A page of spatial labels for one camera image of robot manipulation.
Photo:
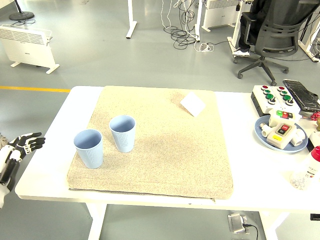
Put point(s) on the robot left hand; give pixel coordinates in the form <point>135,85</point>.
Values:
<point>10,152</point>

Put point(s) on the blue ribbed plastic cup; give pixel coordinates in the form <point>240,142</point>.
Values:
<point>123,142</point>
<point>90,155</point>

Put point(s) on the white push-button control box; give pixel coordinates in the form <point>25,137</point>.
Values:
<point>260,100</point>

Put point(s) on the yellow floor tape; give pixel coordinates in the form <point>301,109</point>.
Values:
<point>30,88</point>

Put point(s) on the white panel heater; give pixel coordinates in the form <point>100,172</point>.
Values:
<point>220,15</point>
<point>25,47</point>

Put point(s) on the white table leg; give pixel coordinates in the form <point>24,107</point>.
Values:
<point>271,230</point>
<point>96,222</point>

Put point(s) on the black fan stand base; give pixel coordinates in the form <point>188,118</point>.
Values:
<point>21,16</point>

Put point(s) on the grey-brown cushion mat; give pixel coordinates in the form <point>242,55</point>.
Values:
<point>162,150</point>

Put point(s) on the white desk leg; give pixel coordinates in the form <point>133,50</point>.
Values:
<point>131,22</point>
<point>231,42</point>
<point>198,15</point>

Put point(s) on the grey box under table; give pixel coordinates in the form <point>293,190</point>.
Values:
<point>236,222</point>

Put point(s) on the white pipe fitting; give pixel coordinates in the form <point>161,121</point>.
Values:
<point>298,140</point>
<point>265,130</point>

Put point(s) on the seated person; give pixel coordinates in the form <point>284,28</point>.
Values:
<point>243,30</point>

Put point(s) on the blue plate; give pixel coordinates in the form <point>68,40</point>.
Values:
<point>282,149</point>

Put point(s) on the black office chair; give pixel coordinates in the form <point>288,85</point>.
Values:
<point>280,32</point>

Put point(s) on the clear red-capped bead bottle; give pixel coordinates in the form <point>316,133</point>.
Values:
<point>307,172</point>

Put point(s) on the red object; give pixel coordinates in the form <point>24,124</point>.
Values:
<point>317,115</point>

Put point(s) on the brown object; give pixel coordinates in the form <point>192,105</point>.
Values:
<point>318,125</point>

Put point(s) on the black table control panel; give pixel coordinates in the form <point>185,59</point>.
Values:
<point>315,217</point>

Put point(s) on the white wall switch plate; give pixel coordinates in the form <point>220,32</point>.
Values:
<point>193,103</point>

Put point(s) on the white green-red button switch box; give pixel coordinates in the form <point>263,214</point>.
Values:
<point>275,120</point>

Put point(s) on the white red rocker switch box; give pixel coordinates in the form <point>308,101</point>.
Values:
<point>277,142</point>

